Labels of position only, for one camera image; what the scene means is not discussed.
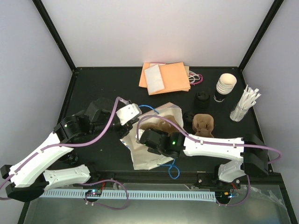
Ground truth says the brown cardboard cup carrier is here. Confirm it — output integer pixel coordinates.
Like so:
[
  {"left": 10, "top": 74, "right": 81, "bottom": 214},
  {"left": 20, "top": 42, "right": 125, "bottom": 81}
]
[{"left": 192, "top": 114, "right": 214, "bottom": 138}]

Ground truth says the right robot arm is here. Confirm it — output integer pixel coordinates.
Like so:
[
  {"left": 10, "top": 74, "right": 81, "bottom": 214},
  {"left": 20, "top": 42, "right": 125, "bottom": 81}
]
[{"left": 136, "top": 128, "right": 269, "bottom": 188}]

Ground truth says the white slotted cable duct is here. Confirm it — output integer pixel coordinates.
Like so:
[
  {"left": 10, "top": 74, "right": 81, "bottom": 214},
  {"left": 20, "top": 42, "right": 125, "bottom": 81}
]
[{"left": 40, "top": 189, "right": 216, "bottom": 202}]

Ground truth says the blue checkered paper bag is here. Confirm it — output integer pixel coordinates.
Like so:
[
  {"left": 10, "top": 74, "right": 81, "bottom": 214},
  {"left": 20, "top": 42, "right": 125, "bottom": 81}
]
[{"left": 120, "top": 103, "right": 184, "bottom": 171}]

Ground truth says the single black cup lid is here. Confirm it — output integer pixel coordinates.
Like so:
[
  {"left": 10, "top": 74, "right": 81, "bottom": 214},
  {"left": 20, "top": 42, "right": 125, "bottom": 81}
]
[{"left": 183, "top": 112, "right": 194, "bottom": 124}]

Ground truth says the stack of orange paper bags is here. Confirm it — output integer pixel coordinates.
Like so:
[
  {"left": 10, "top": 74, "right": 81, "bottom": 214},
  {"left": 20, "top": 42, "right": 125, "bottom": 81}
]
[{"left": 139, "top": 62, "right": 202, "bottom": 95}]

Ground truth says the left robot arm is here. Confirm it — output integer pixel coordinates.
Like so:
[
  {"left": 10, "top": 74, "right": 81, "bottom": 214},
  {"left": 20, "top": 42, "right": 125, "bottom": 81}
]
[{"left": 0, "top": 97, "right": 142, "bottom": 202}]

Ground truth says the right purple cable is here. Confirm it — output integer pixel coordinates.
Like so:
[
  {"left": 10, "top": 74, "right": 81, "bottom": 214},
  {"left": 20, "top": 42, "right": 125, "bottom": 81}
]
[{"left": 136, "top": 114, "right": 283, "bottom": 165}]

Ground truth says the jar of wrapped straws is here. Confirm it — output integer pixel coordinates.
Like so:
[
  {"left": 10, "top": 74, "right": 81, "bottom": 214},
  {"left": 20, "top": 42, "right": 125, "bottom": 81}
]
[{"left": 230, "top": 85, "right": 261, "bottom": 122}]

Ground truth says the purple cable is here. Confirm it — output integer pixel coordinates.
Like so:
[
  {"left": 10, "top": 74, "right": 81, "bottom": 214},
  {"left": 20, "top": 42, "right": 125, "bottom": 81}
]
[
  {"left": 136, "top": 114, "right": 283, "bottom": 165},
  {"left": 0, "top": 97, "right": 131, "bottom": 201}
]

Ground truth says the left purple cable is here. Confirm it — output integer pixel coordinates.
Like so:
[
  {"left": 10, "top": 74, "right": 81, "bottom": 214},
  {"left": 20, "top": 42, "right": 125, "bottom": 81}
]
[{"left": 0, "top": 97, "right": 131, "bottom": 201}]

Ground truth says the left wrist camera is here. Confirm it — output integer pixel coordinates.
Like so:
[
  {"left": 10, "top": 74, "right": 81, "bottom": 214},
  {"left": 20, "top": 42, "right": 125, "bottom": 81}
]
[{"left": 116, "top": 103, "right": 142, "bottom": 126}]

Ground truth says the stack of paper cups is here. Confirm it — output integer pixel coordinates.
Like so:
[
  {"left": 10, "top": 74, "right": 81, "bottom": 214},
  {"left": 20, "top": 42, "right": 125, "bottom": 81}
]
[{"left": 214, "top": 73, "right": 237, "bottom": 102}]

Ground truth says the stack of black lids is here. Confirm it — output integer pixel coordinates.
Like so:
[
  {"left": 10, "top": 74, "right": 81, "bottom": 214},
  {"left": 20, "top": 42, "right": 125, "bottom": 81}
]
[{"left": 194, "top": 91, "right": 210, "bottom": 109}]

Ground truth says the black cup on left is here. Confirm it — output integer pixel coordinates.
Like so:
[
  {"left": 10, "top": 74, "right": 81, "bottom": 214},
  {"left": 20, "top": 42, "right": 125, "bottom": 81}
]
[{"left": 58, "top": 150, "right": 78, "bottom": 165}]

